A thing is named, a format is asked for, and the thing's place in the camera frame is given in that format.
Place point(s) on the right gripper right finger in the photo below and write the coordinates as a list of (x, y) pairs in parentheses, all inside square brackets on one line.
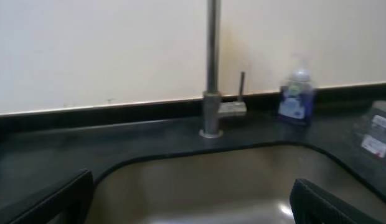
[(314, 205)]

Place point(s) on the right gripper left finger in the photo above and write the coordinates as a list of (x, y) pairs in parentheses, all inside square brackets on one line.
[(56, 202)]

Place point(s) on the clear plastic container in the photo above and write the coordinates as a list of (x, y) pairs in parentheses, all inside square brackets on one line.
[(378, 137)]

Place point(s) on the blue soap bottle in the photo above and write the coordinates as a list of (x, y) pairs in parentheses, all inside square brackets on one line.
[(294, 105)]

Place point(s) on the steel sink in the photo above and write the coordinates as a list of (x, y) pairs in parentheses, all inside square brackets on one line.
[(211, 180)]

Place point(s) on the steel tap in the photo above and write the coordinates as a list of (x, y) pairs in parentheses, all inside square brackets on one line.
[(211, 109)]

